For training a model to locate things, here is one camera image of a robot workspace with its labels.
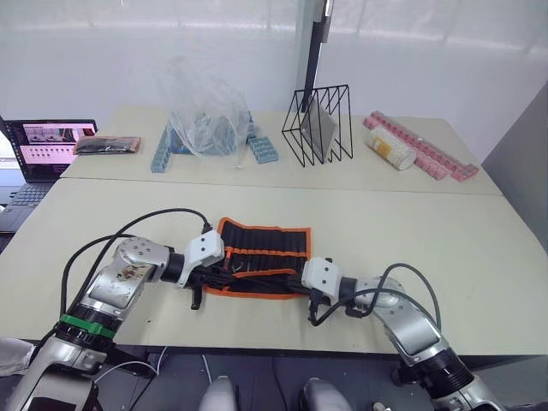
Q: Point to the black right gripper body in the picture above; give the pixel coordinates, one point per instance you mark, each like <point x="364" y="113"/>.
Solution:
<point x="305" y="292"/>

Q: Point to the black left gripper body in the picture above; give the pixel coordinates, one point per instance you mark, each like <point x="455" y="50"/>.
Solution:
<point x="198" y="286"/>

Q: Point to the metal tweezers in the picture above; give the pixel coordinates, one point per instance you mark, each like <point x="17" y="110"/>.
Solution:
<point x="235" y="267"/>

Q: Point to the black orange-trimmed tool roll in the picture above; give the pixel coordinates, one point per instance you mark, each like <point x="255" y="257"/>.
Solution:
<point x="265" y="244"/>

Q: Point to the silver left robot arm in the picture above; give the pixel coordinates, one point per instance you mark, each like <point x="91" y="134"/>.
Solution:
<point x="115" y="282"/>

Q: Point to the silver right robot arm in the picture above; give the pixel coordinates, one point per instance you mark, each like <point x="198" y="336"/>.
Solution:
<point x="411" y="321"/>

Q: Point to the grey rounded shape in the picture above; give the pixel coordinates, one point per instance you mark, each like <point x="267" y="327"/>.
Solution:
<point x="323" y="396"/>
<point x="218" y="394"/>

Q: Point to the short blue block strip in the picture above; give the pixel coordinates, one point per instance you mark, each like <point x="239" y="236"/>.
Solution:
<point x="263" y="150"/>

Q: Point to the long blue block strip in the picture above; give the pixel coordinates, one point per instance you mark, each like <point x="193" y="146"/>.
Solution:
<point x="162" y="152"/>

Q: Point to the grey square card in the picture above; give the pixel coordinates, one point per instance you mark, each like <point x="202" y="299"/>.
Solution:
<point x="319" y="128"/>

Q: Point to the clear plastic bag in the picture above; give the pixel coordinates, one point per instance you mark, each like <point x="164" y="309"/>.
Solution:
<point x="205" y="107"/>

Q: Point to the white cylinder swab container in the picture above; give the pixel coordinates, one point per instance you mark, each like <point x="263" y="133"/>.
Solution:
<point x="391" y="150"/>

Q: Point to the orange black flat pouch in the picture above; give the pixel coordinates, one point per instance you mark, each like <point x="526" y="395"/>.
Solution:
<point x="107" y="145"/>

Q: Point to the short pink pill box strip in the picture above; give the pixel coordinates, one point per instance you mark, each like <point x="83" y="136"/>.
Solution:
<point x="430" y="167"/>

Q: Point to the long pink pill box strip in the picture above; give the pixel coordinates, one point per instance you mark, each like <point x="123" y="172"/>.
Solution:
<point x="424" y="145"/>

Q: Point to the white cloth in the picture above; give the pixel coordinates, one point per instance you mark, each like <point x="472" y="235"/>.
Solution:
<point x="13" y="355"/>

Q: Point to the open black laptop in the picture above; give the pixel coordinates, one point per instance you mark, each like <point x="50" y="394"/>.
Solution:
<point x="38" y="154"/>

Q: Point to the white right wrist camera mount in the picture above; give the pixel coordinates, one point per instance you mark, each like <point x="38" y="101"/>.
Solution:
<point x="321" y="276"/>

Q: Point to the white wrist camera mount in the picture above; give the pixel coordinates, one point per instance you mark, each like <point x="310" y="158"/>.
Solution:
<point x="204" y="250"/>
<point x="321" y="276"/>

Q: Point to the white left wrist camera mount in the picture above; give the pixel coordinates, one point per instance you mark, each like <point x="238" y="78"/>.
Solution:
<point x="204" y="250"/>

